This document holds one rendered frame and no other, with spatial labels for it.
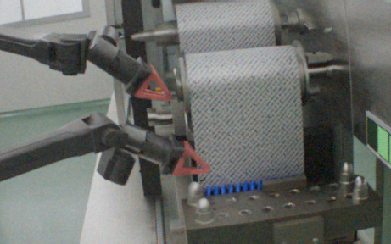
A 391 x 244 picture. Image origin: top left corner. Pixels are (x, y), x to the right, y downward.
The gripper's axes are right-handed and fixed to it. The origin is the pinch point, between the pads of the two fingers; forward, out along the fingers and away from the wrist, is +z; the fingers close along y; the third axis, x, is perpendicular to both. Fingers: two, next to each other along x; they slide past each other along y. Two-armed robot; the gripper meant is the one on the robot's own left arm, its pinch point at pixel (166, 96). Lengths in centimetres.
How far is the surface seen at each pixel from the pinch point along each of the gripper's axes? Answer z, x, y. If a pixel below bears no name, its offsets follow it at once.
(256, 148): 20.1, 2.8, 9.2
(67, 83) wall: 38, -149, -546
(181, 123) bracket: 6.2, -3.1, 0.5
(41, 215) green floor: 37, -156, -232
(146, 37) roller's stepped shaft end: -7.1, 5.3, -23.6
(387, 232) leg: 71, 2, 1
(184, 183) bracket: 15.0, -14.4, 0.8
